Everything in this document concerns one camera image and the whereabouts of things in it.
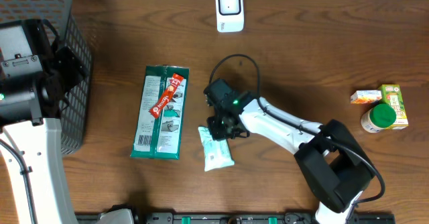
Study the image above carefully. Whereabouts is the orange snack packet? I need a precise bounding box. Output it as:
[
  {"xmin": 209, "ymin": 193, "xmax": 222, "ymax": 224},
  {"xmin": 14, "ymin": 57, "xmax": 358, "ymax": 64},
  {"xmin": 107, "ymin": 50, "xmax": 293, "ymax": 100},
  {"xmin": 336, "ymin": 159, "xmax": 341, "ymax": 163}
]
[{"xmin": 350, "ymin": 90, "xmax": 382, "ymax": 104}]

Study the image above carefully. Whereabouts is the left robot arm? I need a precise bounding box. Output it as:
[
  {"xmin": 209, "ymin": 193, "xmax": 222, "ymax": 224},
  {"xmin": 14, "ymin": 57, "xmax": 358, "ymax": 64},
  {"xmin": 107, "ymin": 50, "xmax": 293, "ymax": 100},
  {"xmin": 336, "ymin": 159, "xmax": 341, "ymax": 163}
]
[{"xmin": 1, "ymin": 19, "xmax": 88, "ymax": 223}]

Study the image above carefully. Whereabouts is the red Nescafe coffee stick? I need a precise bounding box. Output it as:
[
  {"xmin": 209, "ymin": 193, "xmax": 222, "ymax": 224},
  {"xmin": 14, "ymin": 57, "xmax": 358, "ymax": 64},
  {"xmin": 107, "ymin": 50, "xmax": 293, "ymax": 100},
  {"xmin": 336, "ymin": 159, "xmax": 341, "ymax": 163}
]
[{"xmin": 149, "ymin": 73, "xmax": 184, "ymax": 119}]

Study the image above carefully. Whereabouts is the grey plastic mesh basket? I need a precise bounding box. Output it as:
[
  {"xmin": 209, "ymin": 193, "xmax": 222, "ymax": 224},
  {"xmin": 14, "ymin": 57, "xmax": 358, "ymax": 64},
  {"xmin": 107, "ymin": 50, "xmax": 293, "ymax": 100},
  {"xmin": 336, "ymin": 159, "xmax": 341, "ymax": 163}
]
[{"xmin": 1, "ymin": 0, "xmax": 93, "ymax": 155}]

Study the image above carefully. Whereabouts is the green lid jar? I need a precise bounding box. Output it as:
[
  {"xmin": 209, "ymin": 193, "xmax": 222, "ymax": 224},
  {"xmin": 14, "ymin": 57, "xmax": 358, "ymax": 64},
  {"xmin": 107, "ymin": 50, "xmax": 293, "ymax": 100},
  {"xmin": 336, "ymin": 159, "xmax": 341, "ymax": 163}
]
[{"xmin": 360, "ymin": 103, "xmax": 396, "ymax": 133}]

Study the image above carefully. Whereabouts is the green white package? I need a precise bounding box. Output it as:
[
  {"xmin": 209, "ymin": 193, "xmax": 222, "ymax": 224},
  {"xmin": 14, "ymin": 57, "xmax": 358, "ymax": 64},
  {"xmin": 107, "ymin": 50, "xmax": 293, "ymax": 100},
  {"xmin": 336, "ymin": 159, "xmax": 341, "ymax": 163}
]
[{"xmin": 131, "ymin": 65, "xmax": 190, "ymax": 160}]

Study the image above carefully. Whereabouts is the light blue wipes pack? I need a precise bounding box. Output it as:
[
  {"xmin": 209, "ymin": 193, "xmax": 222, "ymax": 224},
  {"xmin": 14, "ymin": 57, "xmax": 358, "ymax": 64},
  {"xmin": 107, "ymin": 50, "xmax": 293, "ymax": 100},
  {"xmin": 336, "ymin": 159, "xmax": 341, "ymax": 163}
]
[{"xmin": 198, "ymin": 126, "xmax": 235, "ymax": 172}]

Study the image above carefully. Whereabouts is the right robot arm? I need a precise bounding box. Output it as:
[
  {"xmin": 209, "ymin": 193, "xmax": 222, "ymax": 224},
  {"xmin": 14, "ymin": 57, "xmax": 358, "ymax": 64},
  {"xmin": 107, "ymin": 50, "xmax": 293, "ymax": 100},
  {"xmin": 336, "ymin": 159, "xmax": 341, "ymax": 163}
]
[{"xmin": 204, "ymin": 90, "xmax": 379, "ymax": 223}]

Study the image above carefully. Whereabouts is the green tea carton box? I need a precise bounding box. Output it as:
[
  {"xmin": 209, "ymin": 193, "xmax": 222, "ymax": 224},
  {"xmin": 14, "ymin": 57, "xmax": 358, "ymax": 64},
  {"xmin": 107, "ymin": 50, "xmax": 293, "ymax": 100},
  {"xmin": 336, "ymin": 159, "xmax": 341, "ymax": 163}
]
[{"xmin": 379, "ymin": 85, "xmax": 409, "ymax": 130}]

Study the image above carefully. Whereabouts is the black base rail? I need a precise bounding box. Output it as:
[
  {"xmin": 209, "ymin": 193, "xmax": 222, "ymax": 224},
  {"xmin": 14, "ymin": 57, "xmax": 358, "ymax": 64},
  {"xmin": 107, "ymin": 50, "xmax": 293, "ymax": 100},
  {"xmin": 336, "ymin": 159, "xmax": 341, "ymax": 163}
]
[{"xmin": 75, "ymin": 211, "xmax": 395, "ymax": 224}]

